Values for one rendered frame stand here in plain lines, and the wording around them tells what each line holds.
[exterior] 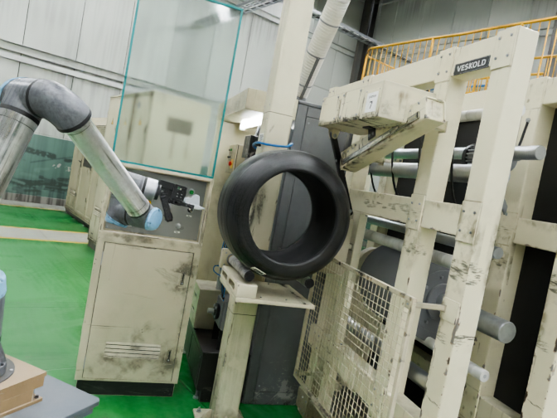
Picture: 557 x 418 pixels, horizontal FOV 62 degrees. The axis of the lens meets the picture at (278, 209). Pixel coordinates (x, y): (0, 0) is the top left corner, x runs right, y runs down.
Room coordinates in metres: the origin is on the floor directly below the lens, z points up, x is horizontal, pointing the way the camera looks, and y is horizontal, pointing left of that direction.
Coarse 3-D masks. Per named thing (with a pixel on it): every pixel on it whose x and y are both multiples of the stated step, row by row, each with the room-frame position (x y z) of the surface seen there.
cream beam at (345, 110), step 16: (384, 80) 1.84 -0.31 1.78; (336, 96) 2.25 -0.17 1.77; (352, 96) 2.07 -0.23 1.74; (384, 96) 1.84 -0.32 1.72; (400, 96) 1.86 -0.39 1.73; (416, 96) 1.88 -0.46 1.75; (432, 96) 1.90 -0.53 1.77; (336, 112) 2.21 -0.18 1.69; (352, 112) 2.04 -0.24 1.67; (368, 112) 1.91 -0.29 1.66; (384, 112) 1.84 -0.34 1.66; (400, 112) 1.86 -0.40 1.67; (352, 128) 2.26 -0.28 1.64
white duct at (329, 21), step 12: (336, 0) 2.60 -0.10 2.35; (348, 0) 2.60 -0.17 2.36; (324, 12) 2.66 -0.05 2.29; (336, 12) 2.63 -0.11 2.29; (324, 24) 2.68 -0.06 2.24; (336, 24) 2.68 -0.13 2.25; (312, 36) 2.77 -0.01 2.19; (324, 36) 2.72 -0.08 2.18; (312, 48) 2.78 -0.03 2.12; (324, 48) 2.77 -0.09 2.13; (312, 60) 2.81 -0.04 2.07; (300, 84) 2.91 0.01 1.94; (312, 84) 2.94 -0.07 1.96
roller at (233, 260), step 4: (232, 256) 2.26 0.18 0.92; (232, 260) 2.21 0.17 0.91; (236, 260) 2.17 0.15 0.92; (232, 264) 2.19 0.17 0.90; (236, 264) 2.13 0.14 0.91; (240, 264) 2.10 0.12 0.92; (236, 268) 2.11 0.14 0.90; (240, 268) 2.05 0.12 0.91; (244, 268) 2.03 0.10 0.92; (240, 272) 2.03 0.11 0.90; (244, 272) 1.99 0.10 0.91; (248, 272) 1.97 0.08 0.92; (252, 272) 1.97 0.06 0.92; (244, 276) 1.97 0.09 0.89; (248, 276) 1.97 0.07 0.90; (252, 276) 1.97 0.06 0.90; (248, 280) 1.97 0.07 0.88
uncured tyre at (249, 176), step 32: (256, 160) 1.98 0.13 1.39; (288, 160) 1.97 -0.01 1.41; (320, 160) 2.04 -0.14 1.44; (224, 192) 2.04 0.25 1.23; (256, 192) 1.92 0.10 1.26; (320, 192) 2.31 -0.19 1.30; (224, 224) 1.97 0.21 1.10; (320, 224) 2.32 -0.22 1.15; (256, 256) 1.94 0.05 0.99; (288, 256) 2.28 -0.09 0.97; (320, 256) 2.03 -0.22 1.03
